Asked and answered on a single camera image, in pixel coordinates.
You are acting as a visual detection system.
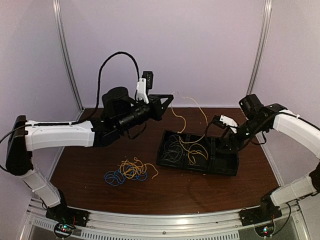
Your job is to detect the aluminium frame post left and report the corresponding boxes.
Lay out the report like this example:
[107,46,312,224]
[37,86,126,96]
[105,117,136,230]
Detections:
[52,0,84,112]

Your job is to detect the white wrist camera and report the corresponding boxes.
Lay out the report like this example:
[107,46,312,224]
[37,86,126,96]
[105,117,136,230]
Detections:
[212,115,239,134]
[134,71,154,104]

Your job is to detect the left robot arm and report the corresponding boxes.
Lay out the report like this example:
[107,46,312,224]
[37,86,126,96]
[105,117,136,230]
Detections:
[1,71,174,222]

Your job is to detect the aluminium frame post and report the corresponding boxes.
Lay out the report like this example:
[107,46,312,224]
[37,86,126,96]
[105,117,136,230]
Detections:
[246,0,273,95]
[52,0,84,112]

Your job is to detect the grey cable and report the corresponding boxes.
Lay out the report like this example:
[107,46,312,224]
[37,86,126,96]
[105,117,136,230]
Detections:
[161,134,183,162]

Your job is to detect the aluminium frame post right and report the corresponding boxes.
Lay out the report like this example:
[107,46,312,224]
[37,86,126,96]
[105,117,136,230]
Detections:
[246,0,273,95]

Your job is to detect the blue cable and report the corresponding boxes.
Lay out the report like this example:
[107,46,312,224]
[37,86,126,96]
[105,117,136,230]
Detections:
[103,167,149,187]

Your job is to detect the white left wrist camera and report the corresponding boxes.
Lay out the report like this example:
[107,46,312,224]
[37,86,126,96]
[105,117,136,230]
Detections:
[134,71,154,104]

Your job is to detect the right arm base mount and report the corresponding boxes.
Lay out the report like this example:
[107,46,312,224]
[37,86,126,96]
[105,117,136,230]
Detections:
[238,204,282,226]

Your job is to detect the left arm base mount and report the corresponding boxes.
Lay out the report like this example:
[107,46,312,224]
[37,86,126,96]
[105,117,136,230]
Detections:
[45,204,89,227]

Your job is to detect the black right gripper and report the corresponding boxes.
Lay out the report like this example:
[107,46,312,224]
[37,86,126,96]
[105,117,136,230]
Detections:
[217,117,268,154]

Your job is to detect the yellow cable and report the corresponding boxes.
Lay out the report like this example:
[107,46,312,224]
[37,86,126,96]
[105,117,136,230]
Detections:
[187,143,209,165]
[117,156,159,180]
[171,91,209,153]

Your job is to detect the aluminium front rail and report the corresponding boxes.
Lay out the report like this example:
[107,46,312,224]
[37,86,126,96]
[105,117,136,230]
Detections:
[18,194,308,240]

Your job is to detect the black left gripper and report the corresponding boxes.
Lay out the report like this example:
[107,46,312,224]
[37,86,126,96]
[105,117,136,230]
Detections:
[116,93,174,133]

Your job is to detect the black three-compartment bin tray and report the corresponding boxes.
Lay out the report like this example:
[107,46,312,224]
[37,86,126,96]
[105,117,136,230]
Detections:
[156,130,239,176]

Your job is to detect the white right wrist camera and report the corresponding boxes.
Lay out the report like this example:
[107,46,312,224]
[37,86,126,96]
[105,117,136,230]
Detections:
[212,115,239,134]

